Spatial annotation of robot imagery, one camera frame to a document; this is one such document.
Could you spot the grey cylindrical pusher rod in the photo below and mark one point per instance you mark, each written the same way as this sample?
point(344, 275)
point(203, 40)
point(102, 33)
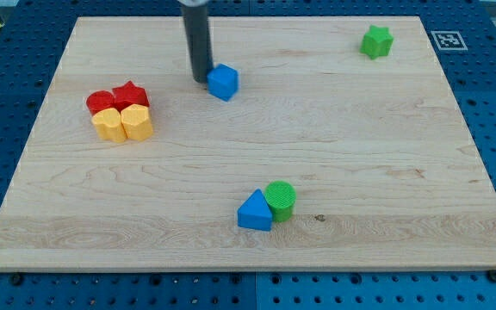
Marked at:
point(196, 27)

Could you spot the blue cube block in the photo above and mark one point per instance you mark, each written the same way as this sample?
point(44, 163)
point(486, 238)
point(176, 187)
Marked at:
point(223, 82)

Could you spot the red star block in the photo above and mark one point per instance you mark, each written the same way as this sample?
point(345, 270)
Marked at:
point(129, 94)

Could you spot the yellow pentagon block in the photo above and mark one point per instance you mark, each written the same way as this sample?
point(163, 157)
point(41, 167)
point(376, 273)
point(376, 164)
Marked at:
point(137, 122)

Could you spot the red cylinder block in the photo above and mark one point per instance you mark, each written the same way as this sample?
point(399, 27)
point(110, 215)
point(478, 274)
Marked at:
point(99, 100)

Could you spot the yellow heart block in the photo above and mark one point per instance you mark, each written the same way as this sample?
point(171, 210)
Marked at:
point(108, 126)

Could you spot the green star block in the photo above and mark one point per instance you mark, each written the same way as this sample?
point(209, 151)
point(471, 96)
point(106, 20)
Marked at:
point(377, 42)

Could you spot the wooden board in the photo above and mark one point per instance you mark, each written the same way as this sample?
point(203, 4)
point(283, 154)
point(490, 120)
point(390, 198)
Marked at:
point(386, 174)

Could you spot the green cylinder block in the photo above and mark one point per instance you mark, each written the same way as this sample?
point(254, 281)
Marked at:
point(281, 197)

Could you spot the blue triangle block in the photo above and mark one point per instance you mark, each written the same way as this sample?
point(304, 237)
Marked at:
point(254, 213)

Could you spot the fiducial marker tag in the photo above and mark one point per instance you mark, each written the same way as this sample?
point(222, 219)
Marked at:
point(447, 40)

